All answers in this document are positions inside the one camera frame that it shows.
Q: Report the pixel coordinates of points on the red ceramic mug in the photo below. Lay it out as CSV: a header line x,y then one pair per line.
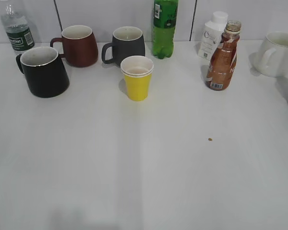
x,y
79,46

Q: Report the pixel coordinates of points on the grey ceramic mug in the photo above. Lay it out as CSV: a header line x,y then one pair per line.
x,y
126,41

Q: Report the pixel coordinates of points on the green soda bottle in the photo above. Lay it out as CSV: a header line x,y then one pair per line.
x,y
164,21

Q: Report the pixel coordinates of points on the yellow paper cup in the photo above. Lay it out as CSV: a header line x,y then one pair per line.
x,y
137,71

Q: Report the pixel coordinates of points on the white carton bottle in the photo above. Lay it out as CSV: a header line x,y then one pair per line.
x,y
211,37

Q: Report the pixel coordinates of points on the brown drink bottle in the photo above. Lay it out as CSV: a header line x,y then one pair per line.
x,y
223,61

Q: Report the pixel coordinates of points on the white ceramic mug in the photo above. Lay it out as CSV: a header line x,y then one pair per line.
x,y
272,57

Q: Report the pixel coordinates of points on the black ceramic mug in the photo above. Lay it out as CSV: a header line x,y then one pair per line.
x,y
44,71

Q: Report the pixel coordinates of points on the clear water bottle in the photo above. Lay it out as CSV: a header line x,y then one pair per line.
x,y
14,20

